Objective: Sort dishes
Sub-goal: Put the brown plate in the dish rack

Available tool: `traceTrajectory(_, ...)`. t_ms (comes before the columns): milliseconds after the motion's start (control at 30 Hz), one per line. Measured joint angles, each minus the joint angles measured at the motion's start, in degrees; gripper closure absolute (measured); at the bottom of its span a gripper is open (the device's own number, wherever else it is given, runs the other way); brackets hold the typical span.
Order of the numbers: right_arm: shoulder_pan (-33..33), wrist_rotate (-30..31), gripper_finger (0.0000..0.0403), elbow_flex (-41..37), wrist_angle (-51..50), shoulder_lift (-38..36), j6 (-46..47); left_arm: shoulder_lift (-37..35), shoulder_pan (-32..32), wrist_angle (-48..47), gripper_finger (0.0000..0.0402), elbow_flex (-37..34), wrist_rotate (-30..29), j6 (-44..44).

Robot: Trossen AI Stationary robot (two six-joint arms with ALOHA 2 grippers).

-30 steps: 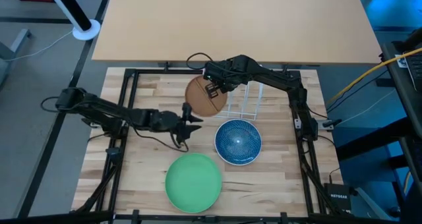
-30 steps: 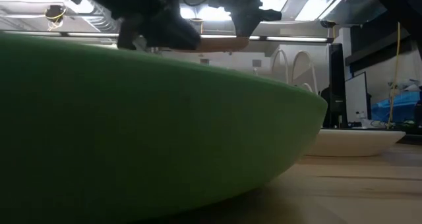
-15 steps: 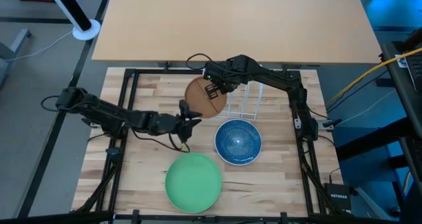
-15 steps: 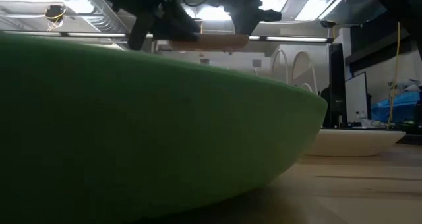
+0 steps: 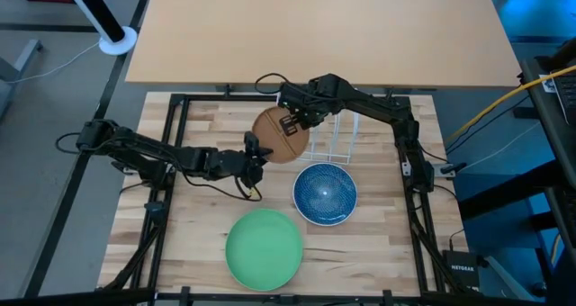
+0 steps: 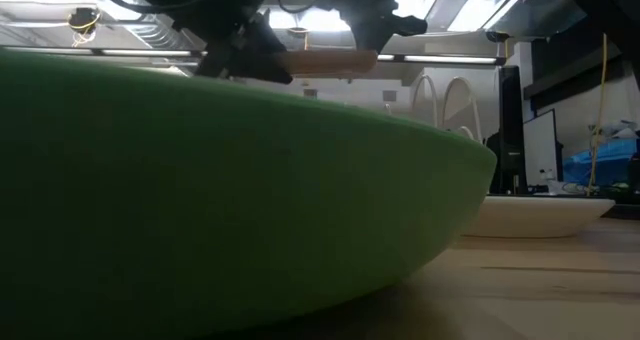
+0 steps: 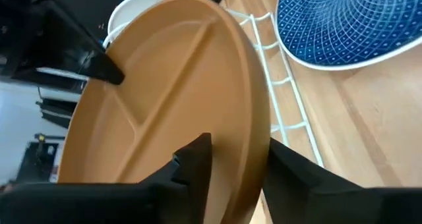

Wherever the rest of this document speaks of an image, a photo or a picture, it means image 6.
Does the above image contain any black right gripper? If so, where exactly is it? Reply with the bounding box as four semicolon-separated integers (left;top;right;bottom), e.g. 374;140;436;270
314;0;430;54

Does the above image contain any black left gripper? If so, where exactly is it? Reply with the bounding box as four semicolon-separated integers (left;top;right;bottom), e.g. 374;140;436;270
194;8;295;85

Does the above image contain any blue plastic sheet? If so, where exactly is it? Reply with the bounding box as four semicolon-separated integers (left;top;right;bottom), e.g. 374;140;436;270
562;137;640;188

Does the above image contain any yellow hanging cable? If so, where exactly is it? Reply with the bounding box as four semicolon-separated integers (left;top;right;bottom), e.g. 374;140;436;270
586;32;609;196

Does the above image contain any long ceiling light bar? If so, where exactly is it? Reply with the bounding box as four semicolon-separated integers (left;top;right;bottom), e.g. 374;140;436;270
101;49;194;58
377;54;499;65

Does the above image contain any white board panel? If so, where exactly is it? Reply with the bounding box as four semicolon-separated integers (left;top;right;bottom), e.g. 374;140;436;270
522;108;559;187

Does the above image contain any white wire dish rack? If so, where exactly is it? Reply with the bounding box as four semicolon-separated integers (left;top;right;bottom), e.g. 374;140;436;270
409;73;485;144

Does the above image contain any large white plate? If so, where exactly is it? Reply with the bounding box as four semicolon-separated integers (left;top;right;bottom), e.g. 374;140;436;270
462;195;617;240

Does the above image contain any green plate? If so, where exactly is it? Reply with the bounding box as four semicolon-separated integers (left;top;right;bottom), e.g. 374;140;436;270
0;47;499;340

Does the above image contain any black fixture with yellow wire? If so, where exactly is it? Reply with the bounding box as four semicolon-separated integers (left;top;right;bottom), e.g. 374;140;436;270
66;7;102;47

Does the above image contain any black computer tower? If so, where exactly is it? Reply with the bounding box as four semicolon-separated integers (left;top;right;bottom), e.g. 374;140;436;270
487;64;529;196

